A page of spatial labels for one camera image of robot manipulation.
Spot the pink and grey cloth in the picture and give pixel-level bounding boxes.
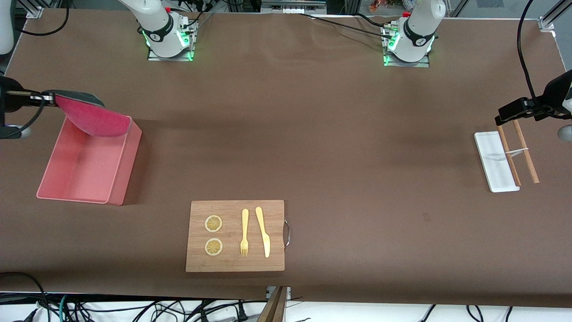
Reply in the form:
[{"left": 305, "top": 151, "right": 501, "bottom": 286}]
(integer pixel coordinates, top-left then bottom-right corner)
[{"left": 54, "top": 90, "right": 132, "bottom": 137}]

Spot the pink plastic bin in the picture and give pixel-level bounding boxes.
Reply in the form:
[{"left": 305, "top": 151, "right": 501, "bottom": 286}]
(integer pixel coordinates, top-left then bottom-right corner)
[{"left": 36, "top": 111, "right": 143, "bottom": 206}]

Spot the yellow fork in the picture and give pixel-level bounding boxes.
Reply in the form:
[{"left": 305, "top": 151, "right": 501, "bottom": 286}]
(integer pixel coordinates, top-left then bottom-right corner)
[{"left": 240, "top": 208, "right": 249, "bottom": 257}]

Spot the wooden cutting board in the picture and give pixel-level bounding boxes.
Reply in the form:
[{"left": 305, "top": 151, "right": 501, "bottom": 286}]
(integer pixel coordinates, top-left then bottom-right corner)
[{"left": 185, "top": 200, "right": 291, "bottom": 273}]

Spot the yellow knife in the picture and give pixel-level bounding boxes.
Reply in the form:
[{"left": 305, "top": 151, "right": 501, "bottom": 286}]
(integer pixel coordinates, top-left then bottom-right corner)
[{"left": 255, "top": 206, "right": 271, "bottom": 258}]

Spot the wooden plank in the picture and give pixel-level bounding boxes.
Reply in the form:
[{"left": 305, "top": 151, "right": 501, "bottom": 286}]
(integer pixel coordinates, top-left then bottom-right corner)
[{"left": 257, "top": 286, "right": 288, "bottom": 322}]

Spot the white rack base plate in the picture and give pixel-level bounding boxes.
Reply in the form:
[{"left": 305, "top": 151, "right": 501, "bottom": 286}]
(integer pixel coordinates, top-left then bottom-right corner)
[{"left": 474, "top": 131, "right": 520, "bottom": 193}]

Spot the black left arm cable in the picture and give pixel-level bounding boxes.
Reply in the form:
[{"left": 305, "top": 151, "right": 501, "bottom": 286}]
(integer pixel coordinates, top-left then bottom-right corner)
[{"left": 517, "top": 0, "right": 572, "bottom": 120}]

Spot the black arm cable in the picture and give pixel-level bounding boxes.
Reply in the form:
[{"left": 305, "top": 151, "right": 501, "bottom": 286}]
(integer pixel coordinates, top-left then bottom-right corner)
[
  {"left": 0, "top": 0, "right": 71, "bottom": 135},
  {"left": 517, "top": 0, "right": 572, "bottom": 120}
]

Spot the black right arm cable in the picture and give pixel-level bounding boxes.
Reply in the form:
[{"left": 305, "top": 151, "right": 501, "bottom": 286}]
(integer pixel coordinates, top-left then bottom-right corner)
[{"left": 0, "top": 0, "right": 71, "bottom": 135}]

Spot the black looped floor cable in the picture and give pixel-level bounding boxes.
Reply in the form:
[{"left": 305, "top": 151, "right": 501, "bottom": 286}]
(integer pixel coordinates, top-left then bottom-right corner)
[{"left": 0, "top": 271, "right": 50, "bottom": 322}]

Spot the black cable on table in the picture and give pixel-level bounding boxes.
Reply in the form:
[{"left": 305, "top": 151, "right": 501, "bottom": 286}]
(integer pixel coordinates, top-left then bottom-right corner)
[{"left": 299, "top": 13, "right": 394, "bottom": 40}]

